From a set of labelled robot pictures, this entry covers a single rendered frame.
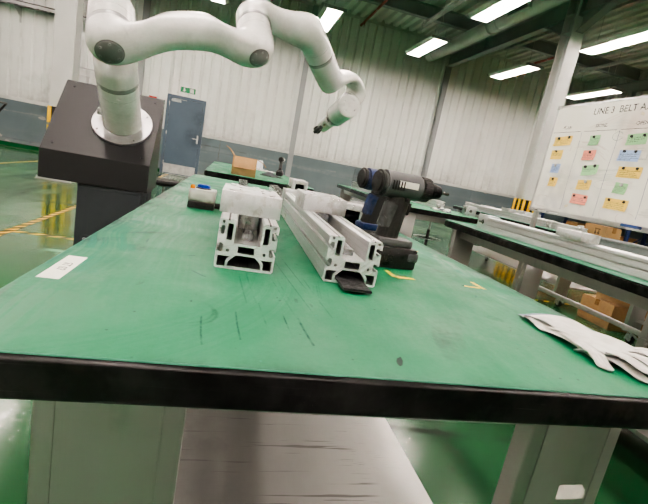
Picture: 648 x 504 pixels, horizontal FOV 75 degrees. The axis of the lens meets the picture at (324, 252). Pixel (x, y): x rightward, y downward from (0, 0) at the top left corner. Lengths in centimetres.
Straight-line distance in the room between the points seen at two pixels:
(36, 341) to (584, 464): 75
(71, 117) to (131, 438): 129
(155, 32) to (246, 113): 1119
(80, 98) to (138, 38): 49
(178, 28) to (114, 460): 109
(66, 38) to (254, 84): 591
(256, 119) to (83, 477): 1208
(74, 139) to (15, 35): 1214
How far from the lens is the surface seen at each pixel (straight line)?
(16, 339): 46
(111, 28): 132
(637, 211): 385
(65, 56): 782
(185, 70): 1267
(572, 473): 82
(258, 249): 72
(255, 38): 132
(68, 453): 60
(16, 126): 1358
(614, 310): 477
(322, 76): 149
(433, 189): 101
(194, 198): 136
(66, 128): 165
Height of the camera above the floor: 98
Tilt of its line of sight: 11 degrees down
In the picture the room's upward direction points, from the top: 11 degrees clockwise
